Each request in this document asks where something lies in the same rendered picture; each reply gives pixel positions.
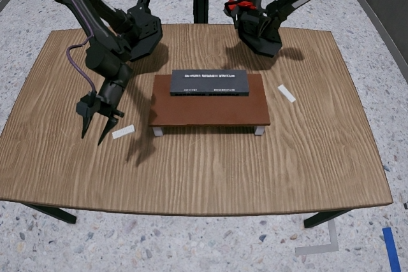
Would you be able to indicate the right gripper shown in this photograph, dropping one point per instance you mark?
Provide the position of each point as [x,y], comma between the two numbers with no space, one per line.
[110,98]

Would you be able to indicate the dark grey network switch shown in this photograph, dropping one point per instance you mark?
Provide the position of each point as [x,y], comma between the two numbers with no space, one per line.
[209,82]

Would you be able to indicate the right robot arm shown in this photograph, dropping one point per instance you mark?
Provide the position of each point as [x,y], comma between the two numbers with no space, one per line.
[104,42]

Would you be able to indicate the brown wooden stand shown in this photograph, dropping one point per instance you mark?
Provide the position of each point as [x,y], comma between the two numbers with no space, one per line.
[208,111]

